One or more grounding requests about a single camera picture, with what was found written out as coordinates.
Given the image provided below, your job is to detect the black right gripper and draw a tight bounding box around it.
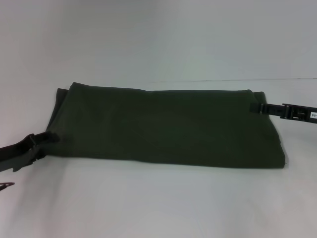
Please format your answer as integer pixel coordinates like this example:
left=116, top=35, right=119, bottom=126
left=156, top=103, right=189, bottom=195
left=248, top=102, right=317, bottom=125

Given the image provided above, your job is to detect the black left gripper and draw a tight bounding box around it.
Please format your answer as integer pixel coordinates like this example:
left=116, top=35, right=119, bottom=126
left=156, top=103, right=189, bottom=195
left=0, top=132, right=61, bottom=174

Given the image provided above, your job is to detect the dark green shirt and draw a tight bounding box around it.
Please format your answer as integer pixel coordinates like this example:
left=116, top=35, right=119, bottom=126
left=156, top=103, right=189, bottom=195
left=37, top=82, right=288, bottom=170

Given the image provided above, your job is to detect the left arm cable with plug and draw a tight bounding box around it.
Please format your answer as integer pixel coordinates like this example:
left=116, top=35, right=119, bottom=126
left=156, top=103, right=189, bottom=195
left=0, top=181, right=15, bottom=192

